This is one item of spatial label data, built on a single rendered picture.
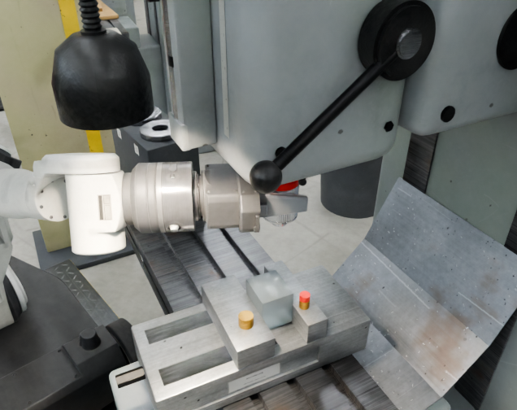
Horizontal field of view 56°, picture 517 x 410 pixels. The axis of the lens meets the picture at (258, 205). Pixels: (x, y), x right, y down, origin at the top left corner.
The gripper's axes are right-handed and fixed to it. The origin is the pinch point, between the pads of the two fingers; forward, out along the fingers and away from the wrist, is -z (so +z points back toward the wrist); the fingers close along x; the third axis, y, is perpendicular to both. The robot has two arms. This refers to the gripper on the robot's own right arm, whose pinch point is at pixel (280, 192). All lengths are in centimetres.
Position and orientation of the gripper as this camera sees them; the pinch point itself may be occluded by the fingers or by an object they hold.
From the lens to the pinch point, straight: 62.4
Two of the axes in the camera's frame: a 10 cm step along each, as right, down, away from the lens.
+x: -1.0, -5.5, 8.3
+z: -9.9, 0.4, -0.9
